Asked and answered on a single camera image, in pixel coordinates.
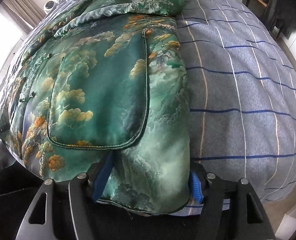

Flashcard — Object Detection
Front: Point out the wooden chair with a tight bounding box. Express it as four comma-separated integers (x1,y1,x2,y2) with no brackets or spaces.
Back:
246,0,268,14

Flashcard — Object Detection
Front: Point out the green floral padded jacket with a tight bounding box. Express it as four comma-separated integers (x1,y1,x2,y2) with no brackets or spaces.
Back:
0,0,190,214

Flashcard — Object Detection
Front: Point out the black coat on chair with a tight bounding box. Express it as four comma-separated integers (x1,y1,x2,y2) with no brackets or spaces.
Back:
262,0,296,38

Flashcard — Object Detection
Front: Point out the blue plaid bed cover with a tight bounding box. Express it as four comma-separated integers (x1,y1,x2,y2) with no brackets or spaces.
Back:
5,0,296,215

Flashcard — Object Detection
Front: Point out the beige curtain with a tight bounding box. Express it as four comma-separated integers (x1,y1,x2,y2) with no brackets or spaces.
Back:
1,0,46,33

